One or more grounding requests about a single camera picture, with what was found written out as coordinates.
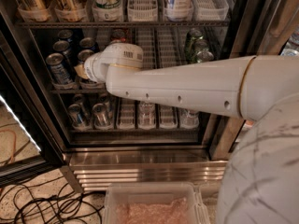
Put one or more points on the pepsi can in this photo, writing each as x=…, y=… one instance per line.
x=65, y=48
x=66, y=35
x=89, y=43
x=84, y=55
x=58, y=68

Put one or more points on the silver can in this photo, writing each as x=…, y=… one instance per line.
x=76, y=115
x=101, y=115

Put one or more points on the left clear plastic bin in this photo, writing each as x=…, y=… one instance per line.
x=154, y=203

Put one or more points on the green soda can rear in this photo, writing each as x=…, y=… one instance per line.
x=193, y=35

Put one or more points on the bottom left silver can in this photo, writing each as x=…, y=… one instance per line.
x=76, y=115

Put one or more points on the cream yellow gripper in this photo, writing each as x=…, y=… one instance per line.
x=90, y=68

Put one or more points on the right fridge glass door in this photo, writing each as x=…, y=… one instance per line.
x=260, y=27

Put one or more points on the water bottle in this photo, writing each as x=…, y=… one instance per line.
x=146, y=115
x=189, y=119

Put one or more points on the green soda can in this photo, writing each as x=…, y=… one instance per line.
x=199, y=45
x=193, y=35
x=204, y=56

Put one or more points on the green soda can middle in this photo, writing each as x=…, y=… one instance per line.
x=199, y=45

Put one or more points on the open fridge door left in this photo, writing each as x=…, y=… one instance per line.
x=17, y=92

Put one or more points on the left water bottle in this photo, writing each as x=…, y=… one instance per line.
x=146, y=115

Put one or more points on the orange soda can rear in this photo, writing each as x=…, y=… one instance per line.
x=118, y=35

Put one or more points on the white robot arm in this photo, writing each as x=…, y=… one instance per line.
x=260, y=184

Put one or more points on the green soda can front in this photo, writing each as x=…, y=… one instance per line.
x=204, y=56

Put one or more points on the right clear plastic bin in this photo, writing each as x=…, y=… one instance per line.
x=210, y=192

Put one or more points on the clear plastic bin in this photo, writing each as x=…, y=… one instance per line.
x=210, y=192
x=154, y=203

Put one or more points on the right water bottle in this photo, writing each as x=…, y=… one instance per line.
x=189, y=119

